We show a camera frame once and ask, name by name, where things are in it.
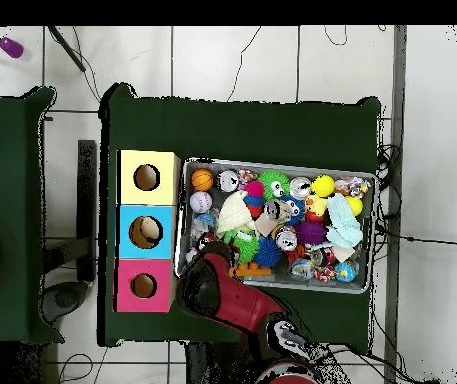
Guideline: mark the crushed clear bottle blue label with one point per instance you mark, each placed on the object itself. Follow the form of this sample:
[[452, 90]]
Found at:
[[202, 224]]

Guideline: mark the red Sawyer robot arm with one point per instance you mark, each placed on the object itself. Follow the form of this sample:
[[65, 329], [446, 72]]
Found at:
[[236, 300]]

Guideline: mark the shallow metal mesh bin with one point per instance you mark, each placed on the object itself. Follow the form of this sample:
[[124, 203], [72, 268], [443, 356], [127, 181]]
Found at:
[[204, 164]]

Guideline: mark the wooden box with three holes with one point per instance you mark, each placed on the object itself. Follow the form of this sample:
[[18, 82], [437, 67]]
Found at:
[[164, 192]]

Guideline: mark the white toy baseball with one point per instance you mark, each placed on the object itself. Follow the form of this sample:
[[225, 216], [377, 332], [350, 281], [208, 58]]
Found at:
[[200, 202]]

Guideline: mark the large green fuzzy eyed ball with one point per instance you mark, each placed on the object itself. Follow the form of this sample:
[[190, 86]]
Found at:
[[247, 247]]

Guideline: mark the orange toy basketball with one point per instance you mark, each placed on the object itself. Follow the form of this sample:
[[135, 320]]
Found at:
[[202, 180]]

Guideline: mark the small green fuzzy eyed ball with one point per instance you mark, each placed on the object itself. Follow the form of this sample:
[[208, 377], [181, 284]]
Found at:
[[272, 184]]

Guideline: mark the black and white soccer ball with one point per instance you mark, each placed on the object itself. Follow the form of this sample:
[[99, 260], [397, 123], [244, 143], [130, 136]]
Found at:
[[191, 254]]

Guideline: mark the blue fuzzy eyed ball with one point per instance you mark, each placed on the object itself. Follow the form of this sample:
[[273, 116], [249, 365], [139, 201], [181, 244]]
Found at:
[[298, 210]]

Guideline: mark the purple spiky ball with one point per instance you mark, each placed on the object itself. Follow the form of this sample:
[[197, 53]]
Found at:
[[310, 232]]

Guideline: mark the dark green tablecloth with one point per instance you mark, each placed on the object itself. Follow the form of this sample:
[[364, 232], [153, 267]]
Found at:
[[8, 200], [252, 128]]

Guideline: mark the yellow smiley ball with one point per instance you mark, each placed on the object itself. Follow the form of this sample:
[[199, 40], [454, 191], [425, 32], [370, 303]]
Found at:
[[322, 186]]

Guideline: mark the light blue cloth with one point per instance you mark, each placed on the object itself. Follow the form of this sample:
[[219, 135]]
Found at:
[[344, 224]]

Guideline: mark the black rod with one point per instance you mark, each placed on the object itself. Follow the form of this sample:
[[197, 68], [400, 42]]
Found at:
[[68, 49]]

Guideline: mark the purple bottle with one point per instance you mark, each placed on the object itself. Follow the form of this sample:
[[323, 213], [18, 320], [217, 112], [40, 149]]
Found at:
[[11, 47]]

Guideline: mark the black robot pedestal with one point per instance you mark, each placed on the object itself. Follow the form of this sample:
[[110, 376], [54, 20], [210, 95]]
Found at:
[[212, 364]]

